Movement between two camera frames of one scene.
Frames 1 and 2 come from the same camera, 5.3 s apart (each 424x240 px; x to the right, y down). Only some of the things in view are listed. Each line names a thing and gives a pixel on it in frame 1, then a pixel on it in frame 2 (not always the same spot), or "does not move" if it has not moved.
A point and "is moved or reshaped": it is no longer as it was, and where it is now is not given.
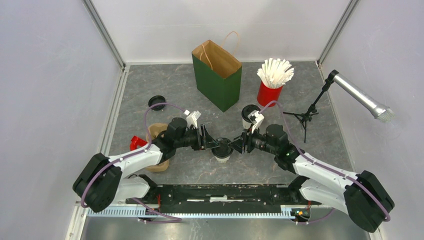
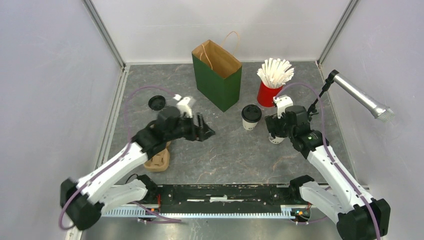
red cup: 265,95 does not move
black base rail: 223,199 does not move
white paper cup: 222,160 is moved or reshaped
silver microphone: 381,112 does not move
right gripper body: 258,141 to 284,130
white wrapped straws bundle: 274,73 does not move
